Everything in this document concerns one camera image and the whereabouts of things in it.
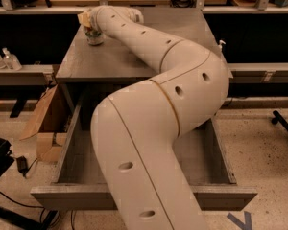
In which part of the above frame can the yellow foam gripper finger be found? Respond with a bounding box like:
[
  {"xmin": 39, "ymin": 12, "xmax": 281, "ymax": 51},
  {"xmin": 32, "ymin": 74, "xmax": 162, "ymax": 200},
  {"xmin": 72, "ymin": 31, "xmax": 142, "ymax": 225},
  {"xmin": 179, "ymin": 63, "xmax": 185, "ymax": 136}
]
[{"xmin": 78, "ymin": 11, "xmax": 91, "ymax": 28}]

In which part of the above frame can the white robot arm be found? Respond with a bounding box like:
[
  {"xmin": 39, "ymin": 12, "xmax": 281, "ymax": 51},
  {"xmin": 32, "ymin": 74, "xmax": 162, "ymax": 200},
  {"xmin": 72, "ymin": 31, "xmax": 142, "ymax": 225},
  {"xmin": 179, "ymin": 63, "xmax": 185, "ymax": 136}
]
[{"xmin": 78, "ymin": 6, "xmax": 229, "ymax": 230}]

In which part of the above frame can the grey open top drawer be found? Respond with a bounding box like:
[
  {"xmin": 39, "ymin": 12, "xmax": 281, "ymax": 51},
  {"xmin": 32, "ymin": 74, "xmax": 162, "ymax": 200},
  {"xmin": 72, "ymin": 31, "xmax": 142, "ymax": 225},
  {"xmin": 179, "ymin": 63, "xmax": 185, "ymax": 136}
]
[{"xmin": 31, "ymin": 93, "xmax": 257, "ymax": 211}]

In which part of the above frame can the grey wooden cabinet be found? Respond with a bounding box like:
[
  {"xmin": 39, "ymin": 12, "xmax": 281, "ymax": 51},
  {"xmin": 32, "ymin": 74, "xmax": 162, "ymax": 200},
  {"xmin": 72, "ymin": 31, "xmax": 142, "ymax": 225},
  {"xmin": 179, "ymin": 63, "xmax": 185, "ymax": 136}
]
[{"xmin": 55, "ymin": 7, "xmax": 234, "ymax": 113}]

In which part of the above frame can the clear sanitizer bottle right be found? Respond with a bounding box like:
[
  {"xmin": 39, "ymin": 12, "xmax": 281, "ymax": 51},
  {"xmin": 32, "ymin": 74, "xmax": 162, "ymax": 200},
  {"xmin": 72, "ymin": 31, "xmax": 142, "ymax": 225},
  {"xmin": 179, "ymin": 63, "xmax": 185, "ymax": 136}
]
[{"xmin": 2, "ymin": 48, "xmax": 22, "ymax": 71}]

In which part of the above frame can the brown cardboard box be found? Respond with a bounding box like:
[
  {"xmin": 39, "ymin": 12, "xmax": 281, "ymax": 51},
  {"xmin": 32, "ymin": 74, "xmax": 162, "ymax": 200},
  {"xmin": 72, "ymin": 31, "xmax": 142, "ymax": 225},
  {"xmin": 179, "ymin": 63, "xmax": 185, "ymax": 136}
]
[{"xmin": 19, "ymin": 85, "xmax": 71, "ymax": 163}]

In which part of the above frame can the small white pump bottle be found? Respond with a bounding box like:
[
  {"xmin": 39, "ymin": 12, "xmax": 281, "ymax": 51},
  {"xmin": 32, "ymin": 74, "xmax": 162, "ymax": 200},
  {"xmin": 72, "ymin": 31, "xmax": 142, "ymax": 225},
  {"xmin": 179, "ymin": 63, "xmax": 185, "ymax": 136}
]
[{"xmin": 218, "ymin": 40, "xmax": 226, "ymax": 52}]

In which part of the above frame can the black power adapter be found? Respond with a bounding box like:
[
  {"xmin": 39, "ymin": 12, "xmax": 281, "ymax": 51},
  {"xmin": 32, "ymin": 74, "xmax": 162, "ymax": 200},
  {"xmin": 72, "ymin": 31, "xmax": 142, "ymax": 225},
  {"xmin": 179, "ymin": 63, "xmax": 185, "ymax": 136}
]
[{"xmin": 16, "ymin": 156, "xmax": 29, "ymax": 174}]

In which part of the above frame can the black chair leg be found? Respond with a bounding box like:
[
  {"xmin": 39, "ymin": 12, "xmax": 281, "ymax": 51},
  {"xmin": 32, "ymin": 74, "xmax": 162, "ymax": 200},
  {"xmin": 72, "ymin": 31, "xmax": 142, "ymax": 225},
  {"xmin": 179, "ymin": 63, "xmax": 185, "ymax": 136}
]
[{"xmin": 272, "ymin": 110, "xmax": 288, "ymax": 132}]

